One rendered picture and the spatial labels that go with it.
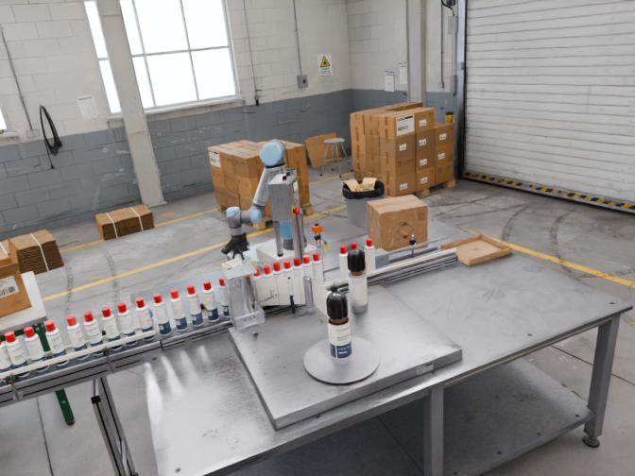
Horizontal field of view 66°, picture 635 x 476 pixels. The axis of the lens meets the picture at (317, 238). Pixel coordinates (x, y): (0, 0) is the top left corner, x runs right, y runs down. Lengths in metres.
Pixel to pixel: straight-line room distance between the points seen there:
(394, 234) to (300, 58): 6.05
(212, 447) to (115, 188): 6.16
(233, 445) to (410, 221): 1.68
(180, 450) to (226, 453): 0.16
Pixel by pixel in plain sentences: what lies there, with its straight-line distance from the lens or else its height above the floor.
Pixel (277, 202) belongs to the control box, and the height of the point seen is 1.38.
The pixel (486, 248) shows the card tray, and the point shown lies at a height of 0.83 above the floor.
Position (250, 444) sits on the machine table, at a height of 0.83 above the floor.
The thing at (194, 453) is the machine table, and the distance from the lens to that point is 1.85.
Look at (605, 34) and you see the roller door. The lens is 6.21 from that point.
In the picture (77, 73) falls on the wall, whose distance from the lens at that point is 7.48.
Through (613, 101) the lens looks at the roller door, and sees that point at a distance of 6.18.
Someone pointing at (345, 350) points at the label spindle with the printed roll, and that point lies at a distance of 1.96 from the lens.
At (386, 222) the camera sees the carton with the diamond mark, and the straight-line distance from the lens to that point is 2.89.
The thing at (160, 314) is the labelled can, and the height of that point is 1.00.
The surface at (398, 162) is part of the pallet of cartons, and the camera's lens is 6.20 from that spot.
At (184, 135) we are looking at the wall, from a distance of 7.86.
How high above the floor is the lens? 2.08
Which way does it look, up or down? 22 degrees down
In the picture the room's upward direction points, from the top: 6 degrees counter-clockwise
